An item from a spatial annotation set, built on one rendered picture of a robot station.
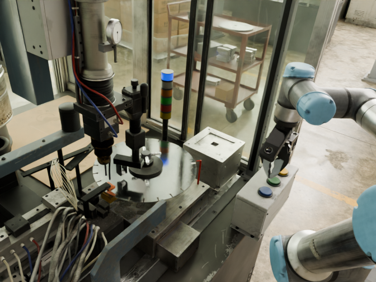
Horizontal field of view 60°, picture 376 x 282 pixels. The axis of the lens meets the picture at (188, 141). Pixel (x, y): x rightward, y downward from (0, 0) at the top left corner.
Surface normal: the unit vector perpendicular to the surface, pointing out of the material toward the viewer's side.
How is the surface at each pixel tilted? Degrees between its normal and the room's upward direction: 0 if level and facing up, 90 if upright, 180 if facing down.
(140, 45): 90
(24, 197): 0
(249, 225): 90
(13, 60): 90
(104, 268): 90
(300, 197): 0
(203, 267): 0
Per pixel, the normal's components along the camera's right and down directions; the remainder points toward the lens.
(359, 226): -0.97, -0.07
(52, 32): 0.81, 0.37
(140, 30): -0.59, 0.40
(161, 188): 0.07, -0.84
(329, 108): 0.10, 0.54
